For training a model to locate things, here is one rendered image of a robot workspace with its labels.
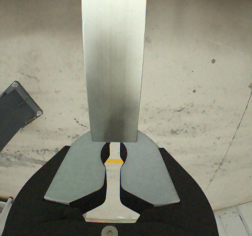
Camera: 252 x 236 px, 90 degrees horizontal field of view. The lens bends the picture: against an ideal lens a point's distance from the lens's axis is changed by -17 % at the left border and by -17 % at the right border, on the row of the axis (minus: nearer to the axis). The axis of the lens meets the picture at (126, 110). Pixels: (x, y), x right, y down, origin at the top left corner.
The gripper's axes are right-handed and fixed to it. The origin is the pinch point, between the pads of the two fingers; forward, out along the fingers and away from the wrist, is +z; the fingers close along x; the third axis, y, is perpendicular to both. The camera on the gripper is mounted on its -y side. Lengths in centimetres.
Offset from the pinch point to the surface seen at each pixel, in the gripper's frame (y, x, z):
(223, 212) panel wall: 227, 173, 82
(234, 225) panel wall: 228, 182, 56
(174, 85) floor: 22, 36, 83
